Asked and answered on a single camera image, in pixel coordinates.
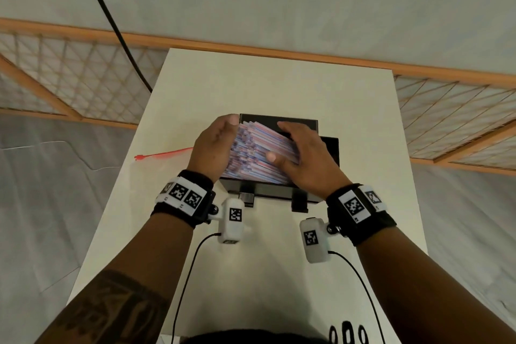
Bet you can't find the black card box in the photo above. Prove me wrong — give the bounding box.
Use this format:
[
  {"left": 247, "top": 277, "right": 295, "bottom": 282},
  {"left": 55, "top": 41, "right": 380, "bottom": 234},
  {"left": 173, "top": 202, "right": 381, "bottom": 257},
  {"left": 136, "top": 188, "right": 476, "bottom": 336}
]
[{"left": 218, "top": 114, "right": 340, "bottom": 214}]

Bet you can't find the person's left forearm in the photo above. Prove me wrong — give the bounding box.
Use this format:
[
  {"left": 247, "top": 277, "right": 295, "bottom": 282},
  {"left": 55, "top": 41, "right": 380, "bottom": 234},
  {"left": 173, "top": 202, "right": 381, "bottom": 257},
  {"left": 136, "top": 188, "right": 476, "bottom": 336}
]
[{"left": 34, "top": 213, "right": 195, "bottom": 344}]

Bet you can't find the black camera cable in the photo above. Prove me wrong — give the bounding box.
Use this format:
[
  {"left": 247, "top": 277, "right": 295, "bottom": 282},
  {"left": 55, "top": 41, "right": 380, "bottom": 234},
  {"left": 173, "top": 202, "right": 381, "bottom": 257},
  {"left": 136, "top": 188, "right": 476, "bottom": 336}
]
[
  {"left": 328, "top": 250, "right": 387, "bottom": 344},
  {"left": 170, "top": 232, "right": 222, "bottom": 344}
]

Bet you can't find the person's right forearm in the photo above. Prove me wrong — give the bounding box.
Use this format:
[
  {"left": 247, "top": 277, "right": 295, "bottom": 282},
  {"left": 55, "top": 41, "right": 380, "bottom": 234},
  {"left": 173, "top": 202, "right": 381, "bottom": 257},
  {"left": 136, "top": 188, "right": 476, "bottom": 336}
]
[{"left": 357, "top": 226, "right": 516, "bottom": 344}]

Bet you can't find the black wristband with markers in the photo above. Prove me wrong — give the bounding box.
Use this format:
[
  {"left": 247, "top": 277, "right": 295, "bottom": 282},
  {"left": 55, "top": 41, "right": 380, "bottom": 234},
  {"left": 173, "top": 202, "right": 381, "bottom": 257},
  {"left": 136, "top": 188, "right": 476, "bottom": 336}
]
[
  {"left": 151, "top": 170, "right": 217, "bottom": 230},
  {"left": 325, "top": 183, "right": 397, "bottom": 247}
]

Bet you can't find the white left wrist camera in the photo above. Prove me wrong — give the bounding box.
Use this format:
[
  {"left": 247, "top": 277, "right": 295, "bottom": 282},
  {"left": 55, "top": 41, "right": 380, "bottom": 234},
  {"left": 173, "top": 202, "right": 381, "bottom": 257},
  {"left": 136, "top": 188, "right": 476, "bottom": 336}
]
[{"left": 207, "top": 196, "right": 246, "bottom": 245}]

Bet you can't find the black hanging cable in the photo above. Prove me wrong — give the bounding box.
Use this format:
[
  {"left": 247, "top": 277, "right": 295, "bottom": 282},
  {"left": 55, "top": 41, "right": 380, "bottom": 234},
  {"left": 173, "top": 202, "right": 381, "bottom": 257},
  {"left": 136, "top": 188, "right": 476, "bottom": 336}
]
[{"left": 72, "top": 0, "right": 153, "bottom": 94}]

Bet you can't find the black left camera cable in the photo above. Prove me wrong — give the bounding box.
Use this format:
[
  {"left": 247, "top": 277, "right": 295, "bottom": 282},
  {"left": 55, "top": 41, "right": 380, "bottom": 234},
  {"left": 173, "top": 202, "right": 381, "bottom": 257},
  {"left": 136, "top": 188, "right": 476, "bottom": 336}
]
[{"left": 170, "top": 232, "right": 222, "bottom": 344}]

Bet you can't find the black right wristband with markers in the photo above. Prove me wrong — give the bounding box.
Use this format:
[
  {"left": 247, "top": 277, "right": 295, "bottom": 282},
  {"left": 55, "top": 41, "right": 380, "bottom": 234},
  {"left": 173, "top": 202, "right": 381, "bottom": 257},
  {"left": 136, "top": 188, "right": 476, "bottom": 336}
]
[{"left": 325, "top": 183, "right": 397, "bottom": 247}]

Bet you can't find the wooden lattice fence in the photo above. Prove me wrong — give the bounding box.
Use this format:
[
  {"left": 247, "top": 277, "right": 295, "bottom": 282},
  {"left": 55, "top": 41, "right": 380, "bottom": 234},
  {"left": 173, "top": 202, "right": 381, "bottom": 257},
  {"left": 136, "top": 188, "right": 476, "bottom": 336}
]
[{"left": 0, "top": 17, "right": 516, "bottom": 177}]

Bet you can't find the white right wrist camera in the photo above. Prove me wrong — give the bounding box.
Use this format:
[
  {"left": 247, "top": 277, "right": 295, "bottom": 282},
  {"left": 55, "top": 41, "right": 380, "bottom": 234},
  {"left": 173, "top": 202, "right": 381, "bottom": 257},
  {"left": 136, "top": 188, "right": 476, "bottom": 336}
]
[{"left": 299, "top": 217, "right": 342, "bottom": 264}]

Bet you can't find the clear bag with red zipper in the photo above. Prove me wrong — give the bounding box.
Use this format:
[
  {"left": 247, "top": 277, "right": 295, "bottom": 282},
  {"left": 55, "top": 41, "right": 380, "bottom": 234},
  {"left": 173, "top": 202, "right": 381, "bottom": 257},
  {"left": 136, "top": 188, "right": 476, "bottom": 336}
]
[{"left": 133, "top": 147, "right": 195, "bottom": 179}]

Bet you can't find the black right camera cable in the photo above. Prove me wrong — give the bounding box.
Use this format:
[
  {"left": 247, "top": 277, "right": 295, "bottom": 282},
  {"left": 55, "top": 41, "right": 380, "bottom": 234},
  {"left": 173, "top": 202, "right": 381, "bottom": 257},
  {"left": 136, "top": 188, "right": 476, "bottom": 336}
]
[{"left": 328, "top": 250, "right": 387, "bottom": 344}]

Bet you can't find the black left wristband with markers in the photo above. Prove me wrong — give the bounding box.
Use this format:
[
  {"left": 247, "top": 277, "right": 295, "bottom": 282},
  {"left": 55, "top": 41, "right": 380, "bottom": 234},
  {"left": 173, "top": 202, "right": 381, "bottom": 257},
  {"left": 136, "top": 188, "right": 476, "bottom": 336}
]
[{"left": 151, "top": 170, "right": 217, "bottom": 230}]

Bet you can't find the person's left hand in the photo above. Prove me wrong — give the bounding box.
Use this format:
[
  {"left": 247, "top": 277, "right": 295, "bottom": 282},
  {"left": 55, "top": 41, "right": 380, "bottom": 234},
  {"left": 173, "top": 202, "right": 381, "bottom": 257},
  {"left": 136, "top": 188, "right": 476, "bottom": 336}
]
[{"left": 187, "top": 114, "right": 241, "bottom": 181}]

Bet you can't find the stack of colourful cards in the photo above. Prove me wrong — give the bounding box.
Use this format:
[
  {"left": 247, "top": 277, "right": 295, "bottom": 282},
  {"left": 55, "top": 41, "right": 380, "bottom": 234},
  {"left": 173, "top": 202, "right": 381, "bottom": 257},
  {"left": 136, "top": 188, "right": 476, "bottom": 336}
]
[{"left": 222, "top": 121, "right": 301, "bottom": 185}]

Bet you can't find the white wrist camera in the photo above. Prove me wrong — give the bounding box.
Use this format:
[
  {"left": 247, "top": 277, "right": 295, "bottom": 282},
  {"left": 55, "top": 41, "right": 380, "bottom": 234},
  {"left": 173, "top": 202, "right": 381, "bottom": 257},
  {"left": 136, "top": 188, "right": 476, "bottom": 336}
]
[
  {"left": 207, "top": 196, "right": 246, "bottom": 245},
  {"left": 299, "top": 217, "right": 342, "bottom": 264}
]

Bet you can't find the person's right hand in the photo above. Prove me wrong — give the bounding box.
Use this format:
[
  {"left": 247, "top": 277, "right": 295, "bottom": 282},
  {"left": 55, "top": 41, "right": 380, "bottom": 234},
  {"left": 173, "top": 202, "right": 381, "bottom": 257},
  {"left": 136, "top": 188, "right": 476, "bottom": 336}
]
[{"left": 266, "top": 121, "right": 353, "bottom": 198}]

